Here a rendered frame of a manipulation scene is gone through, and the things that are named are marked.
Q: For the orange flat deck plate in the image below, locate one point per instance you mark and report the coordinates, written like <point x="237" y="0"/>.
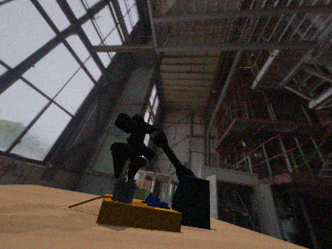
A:
<point x="148" y="214"/>

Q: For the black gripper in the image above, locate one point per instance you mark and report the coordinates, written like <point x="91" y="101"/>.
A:
<point x="121" y="152"/>

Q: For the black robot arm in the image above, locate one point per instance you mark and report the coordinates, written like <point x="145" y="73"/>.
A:
<point x="137" y="127"/>

